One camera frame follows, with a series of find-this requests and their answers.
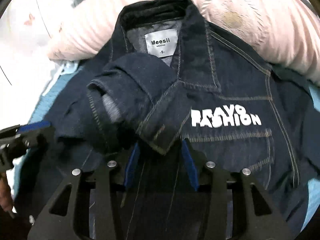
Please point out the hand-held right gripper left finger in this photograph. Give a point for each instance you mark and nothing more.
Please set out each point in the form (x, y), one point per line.
(131, 165)

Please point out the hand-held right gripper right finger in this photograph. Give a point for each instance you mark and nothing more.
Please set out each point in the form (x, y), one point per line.
(189, 165)

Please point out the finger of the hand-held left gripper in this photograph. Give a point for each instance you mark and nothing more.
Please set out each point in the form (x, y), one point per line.
(35, 125)

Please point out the dark denim jacket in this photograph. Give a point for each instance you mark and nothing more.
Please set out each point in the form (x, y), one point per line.
(225, 100)

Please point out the person's left hand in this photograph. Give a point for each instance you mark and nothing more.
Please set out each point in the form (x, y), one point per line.
(4, 195)

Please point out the teal bed sheet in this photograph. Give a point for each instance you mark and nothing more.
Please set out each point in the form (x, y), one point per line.
(50, 97)

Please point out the white floral bedding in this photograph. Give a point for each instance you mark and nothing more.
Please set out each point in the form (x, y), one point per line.
(27, 25)

